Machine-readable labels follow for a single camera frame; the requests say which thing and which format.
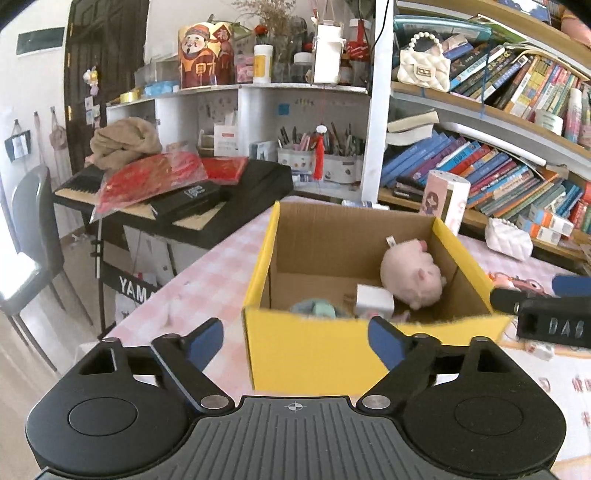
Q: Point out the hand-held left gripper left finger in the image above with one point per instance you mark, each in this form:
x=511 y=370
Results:
x=207 y=334

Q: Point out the white desk shelf unit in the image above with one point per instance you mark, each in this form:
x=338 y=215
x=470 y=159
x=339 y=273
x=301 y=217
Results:
x=258 y=110

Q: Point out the white box red label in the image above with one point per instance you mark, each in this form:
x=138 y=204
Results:
x=227 y=141

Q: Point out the white bottle yellow label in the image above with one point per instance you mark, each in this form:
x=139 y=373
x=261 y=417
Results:
x=262 y=64

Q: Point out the tall pink printed carton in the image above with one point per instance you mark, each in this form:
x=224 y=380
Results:
x=443 y=198

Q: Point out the dark door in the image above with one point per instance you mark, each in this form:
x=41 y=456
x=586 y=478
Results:
x=106 y=55

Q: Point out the red figure paper decoration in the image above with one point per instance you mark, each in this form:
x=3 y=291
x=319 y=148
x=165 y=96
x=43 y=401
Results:
x=203 y=60

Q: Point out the tall white bottle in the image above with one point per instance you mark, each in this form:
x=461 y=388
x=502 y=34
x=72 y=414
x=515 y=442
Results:
x=574 y=115

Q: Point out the thick lying book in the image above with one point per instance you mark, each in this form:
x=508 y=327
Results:
x=411 y=127

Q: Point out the black case with white print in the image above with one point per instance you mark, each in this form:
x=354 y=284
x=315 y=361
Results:
x=189 y=196

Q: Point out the glass jar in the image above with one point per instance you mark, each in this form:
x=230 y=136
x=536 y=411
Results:
x=303 y=68

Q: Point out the red tassel ornament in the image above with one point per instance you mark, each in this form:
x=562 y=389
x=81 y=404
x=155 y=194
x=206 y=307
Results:
x=319 y=157

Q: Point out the grey chair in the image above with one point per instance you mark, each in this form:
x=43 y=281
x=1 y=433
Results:
x=32 y=221

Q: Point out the white blue tube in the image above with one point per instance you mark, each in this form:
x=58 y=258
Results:
x=364 y=204

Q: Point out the brown cloth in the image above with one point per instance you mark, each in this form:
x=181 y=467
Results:
x=124 y=143

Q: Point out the green wall board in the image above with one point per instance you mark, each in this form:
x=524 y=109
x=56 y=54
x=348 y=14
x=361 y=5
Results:
x=40 y=40

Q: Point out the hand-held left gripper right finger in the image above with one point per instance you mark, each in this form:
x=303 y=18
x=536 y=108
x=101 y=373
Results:
x=383 y=341

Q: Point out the pink hanging bag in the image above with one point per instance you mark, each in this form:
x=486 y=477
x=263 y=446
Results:
x=58 y=134

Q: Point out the teal plush toy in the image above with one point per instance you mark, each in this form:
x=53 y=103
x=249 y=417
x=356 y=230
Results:
x=314 y=308

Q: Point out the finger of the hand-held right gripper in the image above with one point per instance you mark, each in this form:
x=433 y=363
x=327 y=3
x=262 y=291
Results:
x=570 y=285
x=505 y=300

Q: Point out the dark hanging tote bag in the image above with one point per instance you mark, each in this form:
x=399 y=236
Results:
x=18 y=143

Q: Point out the white round jar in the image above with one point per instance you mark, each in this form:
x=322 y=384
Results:
x=549 y=122

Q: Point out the small white quilted pouch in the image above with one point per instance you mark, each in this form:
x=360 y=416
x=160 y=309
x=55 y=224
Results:
x=508 y=240

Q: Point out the yellow tape on shelf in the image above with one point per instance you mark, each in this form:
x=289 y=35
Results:
x=130 y=97

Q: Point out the white pen holder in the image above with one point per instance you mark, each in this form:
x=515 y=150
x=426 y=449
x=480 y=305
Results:
x=298 y=162
x=342 y=170

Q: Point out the dried flower bunch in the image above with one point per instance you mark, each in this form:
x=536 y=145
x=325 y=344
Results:
x=272 y=18

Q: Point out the red plastic packet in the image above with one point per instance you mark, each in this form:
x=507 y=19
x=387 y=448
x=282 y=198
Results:
x=152 y=177

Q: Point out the black keyboard stand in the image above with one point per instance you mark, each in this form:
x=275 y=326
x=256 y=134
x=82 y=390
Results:
x=134 y=286

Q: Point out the white quilted handbag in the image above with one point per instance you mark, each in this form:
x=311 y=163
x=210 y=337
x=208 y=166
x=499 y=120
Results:
x=422 y=69

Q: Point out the long row of books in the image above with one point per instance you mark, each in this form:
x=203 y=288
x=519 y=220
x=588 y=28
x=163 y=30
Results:
x=485 y=170

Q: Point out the black keyboard piano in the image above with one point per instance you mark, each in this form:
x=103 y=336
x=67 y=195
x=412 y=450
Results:
x=263 y=184

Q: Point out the yellow cardboard box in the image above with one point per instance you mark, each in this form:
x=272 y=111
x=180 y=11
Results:
x=314 y=350

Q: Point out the pink plush pig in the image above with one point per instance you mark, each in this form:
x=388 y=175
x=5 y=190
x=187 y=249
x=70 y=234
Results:
x=411 y=277

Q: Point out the small white box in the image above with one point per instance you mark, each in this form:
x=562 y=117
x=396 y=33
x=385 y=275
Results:
x=374 y=300

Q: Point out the slanted row of books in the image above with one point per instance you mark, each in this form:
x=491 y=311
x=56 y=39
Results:
x=512 y=78

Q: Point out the white paper bag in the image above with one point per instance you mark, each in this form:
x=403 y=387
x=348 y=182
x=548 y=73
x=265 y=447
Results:
x=328 y=55

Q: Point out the white wooden bookshelf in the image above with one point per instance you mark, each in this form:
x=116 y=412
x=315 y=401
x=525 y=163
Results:
x=376 y=115

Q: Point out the blue tissue pack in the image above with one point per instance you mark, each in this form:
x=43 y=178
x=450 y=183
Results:
x=159 y=87

